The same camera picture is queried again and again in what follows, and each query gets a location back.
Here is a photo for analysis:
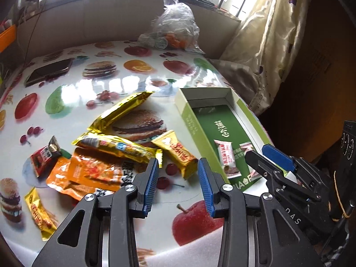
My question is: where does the white red sesame packet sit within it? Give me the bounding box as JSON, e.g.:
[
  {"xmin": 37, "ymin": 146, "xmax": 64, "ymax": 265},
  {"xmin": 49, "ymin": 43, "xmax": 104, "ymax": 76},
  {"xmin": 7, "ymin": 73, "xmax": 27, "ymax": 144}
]
[
  {"xmin": 214, "ymin": 140, "xmax": 241, "ymax": 178},
  {"xmin": 240, "ymin": 142, "xmax": 261, "ymax": 181}
]

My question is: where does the orange white snack pouch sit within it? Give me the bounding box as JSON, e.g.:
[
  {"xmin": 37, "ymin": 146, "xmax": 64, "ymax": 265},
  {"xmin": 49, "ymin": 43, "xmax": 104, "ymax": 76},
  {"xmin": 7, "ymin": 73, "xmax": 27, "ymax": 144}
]
[{"xmin": 46, "ymin": 157, "xmax": 114, "ymax": 201}]

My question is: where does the yellow peanut crisp packet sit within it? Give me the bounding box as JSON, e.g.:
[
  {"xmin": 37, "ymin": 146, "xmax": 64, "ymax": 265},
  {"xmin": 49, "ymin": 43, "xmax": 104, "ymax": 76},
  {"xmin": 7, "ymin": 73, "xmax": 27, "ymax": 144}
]
[
  {"xmin": 152, "ymin": 129, "xmax": 198, "ymax": 180},
  {"xmin": 25, "ymin": 187, "xmax": 57, "ymax": 242}
]

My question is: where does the gold long snack bar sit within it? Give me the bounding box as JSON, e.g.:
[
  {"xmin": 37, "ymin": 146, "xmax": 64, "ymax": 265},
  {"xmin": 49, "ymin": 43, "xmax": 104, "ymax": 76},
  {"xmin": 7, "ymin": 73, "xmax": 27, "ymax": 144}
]
[
  {"xmin": 72, "ymin": 131, "xmax": 163, "ymax": 168},
  {"xmin": 87, "ymin": 91, "xmax": 153, "ymax": 133}
]

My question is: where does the red black plum candy packet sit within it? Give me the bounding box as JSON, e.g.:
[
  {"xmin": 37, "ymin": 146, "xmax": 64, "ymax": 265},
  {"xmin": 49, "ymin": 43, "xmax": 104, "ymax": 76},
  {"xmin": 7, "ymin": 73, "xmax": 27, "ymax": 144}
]
[{"xmin": 30, "ymin": 136, "xmax": 62, "ymax": 178}]

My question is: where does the white foam sheet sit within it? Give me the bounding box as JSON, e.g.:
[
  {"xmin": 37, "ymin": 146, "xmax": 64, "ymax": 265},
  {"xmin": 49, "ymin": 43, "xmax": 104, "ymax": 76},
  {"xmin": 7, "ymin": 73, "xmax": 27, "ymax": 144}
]
[{"xmin": 146, "ymin": 227, "xmax": 223, "ymax": 267}]

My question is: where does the green white cardboard box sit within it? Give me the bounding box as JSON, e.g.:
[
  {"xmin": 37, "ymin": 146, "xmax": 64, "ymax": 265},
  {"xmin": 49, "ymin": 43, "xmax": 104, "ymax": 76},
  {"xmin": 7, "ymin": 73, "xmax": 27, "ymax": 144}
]
[{"xmin": 175, "ymin": 87, "xmax": 271, "ymax": 195}]

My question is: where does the cream patterned curtain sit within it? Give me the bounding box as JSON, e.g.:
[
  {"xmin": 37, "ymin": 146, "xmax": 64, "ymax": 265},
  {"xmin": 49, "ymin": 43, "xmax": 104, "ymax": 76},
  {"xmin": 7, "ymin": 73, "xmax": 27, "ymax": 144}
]
[{"xmin": 210, "ymin": 0, "xmax": 311, "ymax": 116}]

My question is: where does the black smartphone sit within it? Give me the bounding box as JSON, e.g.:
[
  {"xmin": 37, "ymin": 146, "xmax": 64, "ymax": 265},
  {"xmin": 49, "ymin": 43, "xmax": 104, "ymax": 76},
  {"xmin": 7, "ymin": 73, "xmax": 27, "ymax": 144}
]
[{"xmin": 24, "ymin": 59, "xmax": 74, "ymax": 87}]

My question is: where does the clear plastic bag with items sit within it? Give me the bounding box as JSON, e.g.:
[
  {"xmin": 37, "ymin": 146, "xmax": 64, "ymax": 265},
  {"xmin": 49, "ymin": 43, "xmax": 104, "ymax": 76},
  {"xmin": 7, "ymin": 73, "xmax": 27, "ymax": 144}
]
[{"xmin": 138, "ymin": 0, "xmax": 204, "ymax": 54}]

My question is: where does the black cable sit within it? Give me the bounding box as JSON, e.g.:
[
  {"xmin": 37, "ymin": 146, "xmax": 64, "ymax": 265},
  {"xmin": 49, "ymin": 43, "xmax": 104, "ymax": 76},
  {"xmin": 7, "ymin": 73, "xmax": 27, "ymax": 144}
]
[{"xmin": 23, "ymin": 0, "xmax": 45, "ymax": 65}]

